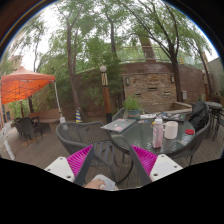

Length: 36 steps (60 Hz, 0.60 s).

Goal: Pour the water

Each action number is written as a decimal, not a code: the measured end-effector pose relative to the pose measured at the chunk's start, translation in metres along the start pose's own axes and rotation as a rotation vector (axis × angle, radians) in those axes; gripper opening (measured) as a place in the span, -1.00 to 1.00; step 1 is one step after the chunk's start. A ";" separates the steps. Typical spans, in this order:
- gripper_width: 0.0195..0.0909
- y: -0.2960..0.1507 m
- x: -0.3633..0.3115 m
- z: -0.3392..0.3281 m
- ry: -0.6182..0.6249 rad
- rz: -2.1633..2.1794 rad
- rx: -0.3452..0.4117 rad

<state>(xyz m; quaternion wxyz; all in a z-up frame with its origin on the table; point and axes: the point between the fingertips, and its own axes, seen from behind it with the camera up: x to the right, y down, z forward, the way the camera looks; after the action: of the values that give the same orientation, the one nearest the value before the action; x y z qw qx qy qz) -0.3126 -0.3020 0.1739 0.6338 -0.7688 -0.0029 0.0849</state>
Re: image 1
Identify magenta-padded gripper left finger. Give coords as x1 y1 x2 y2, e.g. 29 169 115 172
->
44 144 97 188

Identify green plant in blue pot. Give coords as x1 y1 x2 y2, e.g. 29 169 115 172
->
123 95 144 120

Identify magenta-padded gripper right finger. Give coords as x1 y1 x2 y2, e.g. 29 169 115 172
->
129 144 184 187

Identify round dark patio table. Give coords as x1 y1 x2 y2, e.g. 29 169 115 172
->
204 100 224 141

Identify orange canopy tent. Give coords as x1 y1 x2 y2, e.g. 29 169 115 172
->
0 65 64 124

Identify tall leaning tree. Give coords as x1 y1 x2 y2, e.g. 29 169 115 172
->
49 0 101 116

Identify tall dark-trunked tree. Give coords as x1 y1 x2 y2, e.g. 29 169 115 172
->
123 0 214 103

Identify grey laptop with stickers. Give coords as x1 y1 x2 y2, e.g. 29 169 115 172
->
100 118 138 134

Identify blue yellow striped cone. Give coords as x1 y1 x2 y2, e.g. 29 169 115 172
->
74 106 83 124

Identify white textured mug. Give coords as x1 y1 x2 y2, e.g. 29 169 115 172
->
163 120 180 140

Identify person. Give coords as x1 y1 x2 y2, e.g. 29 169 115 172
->
83 173 119 192

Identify clear bottle with white cap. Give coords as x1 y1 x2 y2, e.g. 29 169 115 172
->
152 118 165 149

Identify group of dark patio chairs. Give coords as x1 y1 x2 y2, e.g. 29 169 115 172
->
13 115 44 144

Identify white paper booklet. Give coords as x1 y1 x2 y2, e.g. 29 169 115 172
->
139 113 157 120

